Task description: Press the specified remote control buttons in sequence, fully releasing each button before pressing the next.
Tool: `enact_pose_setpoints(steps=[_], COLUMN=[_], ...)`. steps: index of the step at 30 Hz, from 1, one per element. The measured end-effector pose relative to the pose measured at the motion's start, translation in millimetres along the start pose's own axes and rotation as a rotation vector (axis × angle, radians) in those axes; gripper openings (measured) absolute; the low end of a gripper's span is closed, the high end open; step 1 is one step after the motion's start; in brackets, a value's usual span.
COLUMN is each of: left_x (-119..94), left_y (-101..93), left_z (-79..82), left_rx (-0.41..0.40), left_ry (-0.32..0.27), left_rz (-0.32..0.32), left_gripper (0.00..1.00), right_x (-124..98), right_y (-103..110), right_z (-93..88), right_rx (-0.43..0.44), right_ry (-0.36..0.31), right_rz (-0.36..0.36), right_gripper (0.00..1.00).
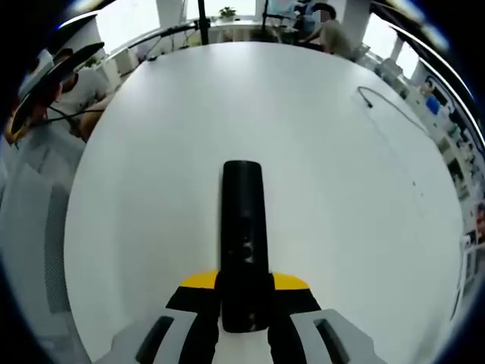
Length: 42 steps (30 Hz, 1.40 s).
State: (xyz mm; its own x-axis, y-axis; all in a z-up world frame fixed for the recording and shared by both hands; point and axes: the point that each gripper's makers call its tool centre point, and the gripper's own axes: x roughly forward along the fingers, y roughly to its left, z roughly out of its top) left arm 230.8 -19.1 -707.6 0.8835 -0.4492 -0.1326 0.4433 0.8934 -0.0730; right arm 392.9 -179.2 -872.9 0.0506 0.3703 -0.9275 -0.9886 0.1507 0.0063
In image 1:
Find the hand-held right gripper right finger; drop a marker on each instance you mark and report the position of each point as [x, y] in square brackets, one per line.
[303, 337]

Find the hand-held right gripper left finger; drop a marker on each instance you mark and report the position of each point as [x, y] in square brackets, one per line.
[182, 333]

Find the black remote control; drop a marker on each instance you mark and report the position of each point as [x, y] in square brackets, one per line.
[242, 212]

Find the black tripod stand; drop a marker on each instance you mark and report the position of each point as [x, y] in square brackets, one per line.
[266, 15]
[203, 22]

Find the small green plant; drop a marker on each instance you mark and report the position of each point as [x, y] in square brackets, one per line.
[228, 13]

